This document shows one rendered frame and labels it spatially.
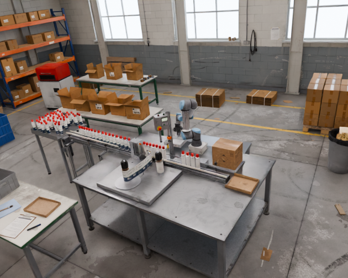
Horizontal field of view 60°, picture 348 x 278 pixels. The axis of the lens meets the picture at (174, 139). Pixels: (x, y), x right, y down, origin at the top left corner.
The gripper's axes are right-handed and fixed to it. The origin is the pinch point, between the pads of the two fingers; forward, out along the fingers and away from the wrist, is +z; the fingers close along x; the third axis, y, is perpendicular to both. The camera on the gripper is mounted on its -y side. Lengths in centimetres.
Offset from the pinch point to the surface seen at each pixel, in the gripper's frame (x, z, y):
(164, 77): -472, -69, 355
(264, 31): -448, -204, 32
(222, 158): 37, 5, -86
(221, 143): 30, -11, -81
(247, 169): 21, 17, -114
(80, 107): -44, -11, 260
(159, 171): 85, 23, -29
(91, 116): -34, 1, 217
